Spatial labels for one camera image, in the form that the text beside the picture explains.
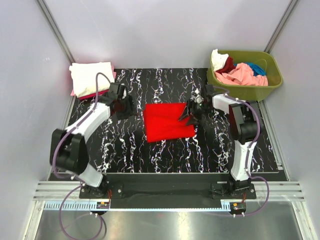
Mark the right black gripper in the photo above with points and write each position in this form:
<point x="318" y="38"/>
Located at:
<point x="191" y="104"/>

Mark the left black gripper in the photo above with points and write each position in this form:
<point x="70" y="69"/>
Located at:
<point x="131" y="109"/>

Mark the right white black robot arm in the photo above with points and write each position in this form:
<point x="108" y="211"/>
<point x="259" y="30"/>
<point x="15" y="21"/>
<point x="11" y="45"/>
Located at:
<point x="245" y="128"/>

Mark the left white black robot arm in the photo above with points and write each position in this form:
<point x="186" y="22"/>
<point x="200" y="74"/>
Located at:
<point x="69" y="146"/>

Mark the black marbled table mat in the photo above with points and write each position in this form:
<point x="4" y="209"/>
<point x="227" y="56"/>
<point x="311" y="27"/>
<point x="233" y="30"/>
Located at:
<point x="120" y="146"/>

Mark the folded white t shirt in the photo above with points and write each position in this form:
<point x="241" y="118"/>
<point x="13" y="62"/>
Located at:
<point x="83" y="77"/>

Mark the white cloth in bin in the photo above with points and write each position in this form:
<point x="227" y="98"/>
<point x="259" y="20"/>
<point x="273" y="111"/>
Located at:
<point x="218" y="60"/>

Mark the dark red t shirt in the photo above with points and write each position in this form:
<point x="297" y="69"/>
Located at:
<point x="228" y="66"/>

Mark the light pink t shirt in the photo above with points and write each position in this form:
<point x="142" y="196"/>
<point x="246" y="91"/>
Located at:
<point x="242" y="75"/>

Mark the olive green plastic bin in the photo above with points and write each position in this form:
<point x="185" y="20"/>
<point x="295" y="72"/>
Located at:
<point x="250" y="93"/>

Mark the blue t shirt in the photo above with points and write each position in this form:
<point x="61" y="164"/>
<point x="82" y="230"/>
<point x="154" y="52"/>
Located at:
<point x="257" y="70"/>

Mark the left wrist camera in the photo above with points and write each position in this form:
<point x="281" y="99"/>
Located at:
<point x="118" y="91"/>

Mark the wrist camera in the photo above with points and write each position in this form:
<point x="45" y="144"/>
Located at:
<point x="118" y="91"/>
<point x="199" y="97"/>

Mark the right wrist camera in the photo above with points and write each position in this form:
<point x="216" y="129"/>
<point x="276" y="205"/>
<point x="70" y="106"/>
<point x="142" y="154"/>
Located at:
<point x="199" y="97"/>

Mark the aluminium frame rail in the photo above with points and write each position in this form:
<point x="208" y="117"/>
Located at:
<point x="277" y="190"/>

